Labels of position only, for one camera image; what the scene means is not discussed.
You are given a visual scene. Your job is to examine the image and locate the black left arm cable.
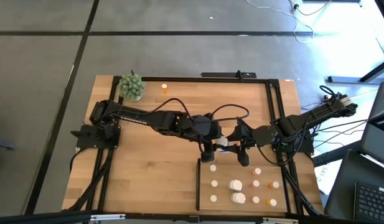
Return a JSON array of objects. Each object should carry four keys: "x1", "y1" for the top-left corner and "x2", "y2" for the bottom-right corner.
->
[{"x1": 148, "y1": 98, "x2": 250, "y2": 124}]

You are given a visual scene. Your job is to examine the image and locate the black aluminium table frame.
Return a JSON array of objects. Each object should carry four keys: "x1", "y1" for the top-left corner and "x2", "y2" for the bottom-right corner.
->
[{"x1": 67, "y1": 75, "x2": 324, "y2": 218}]

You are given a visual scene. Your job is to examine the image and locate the dark object on floor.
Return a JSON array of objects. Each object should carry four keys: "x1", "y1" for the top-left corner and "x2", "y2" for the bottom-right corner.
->
[{"x1": 0, "y1": 139, "x2": 15, "y2": 151}]

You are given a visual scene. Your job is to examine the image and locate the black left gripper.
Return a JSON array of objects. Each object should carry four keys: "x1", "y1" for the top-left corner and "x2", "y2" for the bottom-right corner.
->
[{"x1": 179, "y1": 114, "x2": 224, "y2": 163}]

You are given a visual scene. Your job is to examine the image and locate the black cable bundle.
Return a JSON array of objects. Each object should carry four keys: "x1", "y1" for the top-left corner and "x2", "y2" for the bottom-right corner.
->
[
  {"x1": 280, "y1": 154, "x2": 324, "y2": 217},
  {"x1": 67, "y1": 148, "x2": 115, "y2": 213}
]

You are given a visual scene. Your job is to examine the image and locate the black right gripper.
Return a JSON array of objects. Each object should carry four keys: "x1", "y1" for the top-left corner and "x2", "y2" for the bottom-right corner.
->
[{"x1": 219, "y1": 118, "x2": 278, "y2": 167}]

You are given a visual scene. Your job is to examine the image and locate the green succulent in patterned pot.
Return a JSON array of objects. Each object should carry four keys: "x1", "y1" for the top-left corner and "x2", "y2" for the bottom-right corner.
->
[{"x1": 118, "y1": 73, "x2": 146, "y2": 101}]

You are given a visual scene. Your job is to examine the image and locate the white paper sheet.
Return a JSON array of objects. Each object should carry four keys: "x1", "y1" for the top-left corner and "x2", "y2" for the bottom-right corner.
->
[{"x1": 314, "y1": 160, "x2": 337, "y2": 196}]

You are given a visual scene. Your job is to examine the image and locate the dark grey laptop with keyboard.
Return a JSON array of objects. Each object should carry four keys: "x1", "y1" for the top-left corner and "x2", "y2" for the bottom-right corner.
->
[{"x1": 324, "y1": 149, "x2": 384, "y2": 224}]

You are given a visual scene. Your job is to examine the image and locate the white floor cable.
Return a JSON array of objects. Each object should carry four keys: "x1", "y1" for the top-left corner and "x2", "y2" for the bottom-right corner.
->
[{"x1": 245, "y1": 0, "x2": 314, "y2": 44}]

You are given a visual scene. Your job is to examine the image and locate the yellow extension cord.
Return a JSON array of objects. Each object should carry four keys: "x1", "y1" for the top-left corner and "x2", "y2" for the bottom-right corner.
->
[{"x1": 355, "y1": 89, "x2": 379, "y2": 99}]

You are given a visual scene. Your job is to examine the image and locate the black desk foot bar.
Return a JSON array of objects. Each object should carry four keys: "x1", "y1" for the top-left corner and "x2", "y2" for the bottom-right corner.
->
[{"x1": 327, "y1": 57, "x2": 384, "y2": 84}]

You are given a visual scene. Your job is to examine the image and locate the black overhead frame bar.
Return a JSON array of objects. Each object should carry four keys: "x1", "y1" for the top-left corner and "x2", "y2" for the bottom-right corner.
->
[{"x1": 0, "y1": 210, "x2": 384, "y2": 224}]

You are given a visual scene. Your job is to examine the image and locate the dark laptop screen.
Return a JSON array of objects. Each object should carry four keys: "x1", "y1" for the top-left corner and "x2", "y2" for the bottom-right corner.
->
[{"x1": 360, "y1": 81, "x2": 384, "y2": 170}]

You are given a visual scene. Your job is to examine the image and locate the white supplement bottle blue label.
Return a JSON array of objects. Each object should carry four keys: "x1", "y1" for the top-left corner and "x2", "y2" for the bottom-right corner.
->
[
  {"x1": 228, "y1": 179, "x2": 243, "y2": 192},
  {"x1": 215, "y1": 136, "x2": 232, "y2": 154},
  {"x1": 231, "y1": 192, "x2": 247, "y2": 205}
]

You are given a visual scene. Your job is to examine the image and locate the black floor cable with plug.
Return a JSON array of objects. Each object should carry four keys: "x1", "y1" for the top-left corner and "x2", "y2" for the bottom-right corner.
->
[{"x1": 289, "y1": 0, "x2": 333, "y2": 17}]

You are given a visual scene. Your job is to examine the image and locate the black mounting bar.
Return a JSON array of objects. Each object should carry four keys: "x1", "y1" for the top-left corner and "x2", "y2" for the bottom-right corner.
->
[{"x1": 200, "y1": 70, "x2": 258, "y2": 80}]

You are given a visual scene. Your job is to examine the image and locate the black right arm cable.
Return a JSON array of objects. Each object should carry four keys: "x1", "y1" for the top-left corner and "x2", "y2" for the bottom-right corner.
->
[{"x1": 258, "y1": 136, "x2": 304, "y2": 166}]

